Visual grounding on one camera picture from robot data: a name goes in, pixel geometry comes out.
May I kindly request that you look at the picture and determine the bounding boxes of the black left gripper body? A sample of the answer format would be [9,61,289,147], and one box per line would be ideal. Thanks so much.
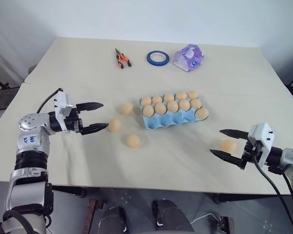
[63,107,85,135]

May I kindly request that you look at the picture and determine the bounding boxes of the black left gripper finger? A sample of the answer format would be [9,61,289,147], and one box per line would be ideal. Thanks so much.
[76,102,104,114]
[81,123,110,136]

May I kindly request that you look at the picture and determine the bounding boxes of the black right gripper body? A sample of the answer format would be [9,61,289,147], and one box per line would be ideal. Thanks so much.
[238,140,263,170]

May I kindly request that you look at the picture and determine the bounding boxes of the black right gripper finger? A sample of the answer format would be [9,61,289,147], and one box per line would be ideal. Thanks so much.
[219,129,250,140]
[209,149,242,167]

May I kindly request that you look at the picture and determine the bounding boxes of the blue egg tray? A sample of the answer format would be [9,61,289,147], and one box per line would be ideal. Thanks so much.
[139,93,209,130]

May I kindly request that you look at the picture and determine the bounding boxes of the rusty brown metal foot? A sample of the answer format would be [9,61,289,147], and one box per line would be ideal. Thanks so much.
[85,198,106,234]
[217,215,236,234]

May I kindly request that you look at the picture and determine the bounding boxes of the blue tape roll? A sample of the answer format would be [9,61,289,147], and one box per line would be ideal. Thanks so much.
[146,50,170,66]

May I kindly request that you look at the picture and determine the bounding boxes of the purple white plastic package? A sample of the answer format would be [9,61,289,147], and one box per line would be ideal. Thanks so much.
[173,43,205,73]

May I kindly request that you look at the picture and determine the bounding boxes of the dark rounded shape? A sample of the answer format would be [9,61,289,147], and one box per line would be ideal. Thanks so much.
[97,206,128,234]

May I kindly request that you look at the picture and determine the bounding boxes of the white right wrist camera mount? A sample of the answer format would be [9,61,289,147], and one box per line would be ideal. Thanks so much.
[248,122,276,167]

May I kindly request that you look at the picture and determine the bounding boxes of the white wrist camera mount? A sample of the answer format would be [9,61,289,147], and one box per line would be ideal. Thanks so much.
[248,122,276,167]
[53,90,75,134]

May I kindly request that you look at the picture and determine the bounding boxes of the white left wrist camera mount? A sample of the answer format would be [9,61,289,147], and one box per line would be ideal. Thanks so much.
[53,90,75,134]

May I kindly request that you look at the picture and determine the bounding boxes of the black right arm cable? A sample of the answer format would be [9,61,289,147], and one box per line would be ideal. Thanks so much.
[253,158,293,234]

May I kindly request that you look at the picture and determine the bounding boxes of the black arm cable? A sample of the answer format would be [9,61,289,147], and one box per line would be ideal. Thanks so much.
[36,88,64,114]
[253,158,293,234]

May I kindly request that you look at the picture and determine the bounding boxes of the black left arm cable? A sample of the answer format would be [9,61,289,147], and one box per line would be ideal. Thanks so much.
[36,88,64,114]

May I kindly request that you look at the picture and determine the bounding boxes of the black table frame bar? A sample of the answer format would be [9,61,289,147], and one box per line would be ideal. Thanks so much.
[213,192,291,205]

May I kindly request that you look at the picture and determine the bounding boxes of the orange black handled pliers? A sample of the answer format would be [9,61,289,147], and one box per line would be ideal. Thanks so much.
[114,47,133,69]

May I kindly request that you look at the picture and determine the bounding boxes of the white floor cable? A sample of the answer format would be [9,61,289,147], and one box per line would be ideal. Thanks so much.
[189,213,220,224]

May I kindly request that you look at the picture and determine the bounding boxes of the dark metal frame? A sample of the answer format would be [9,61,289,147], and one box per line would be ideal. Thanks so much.
[0,72,21,113]

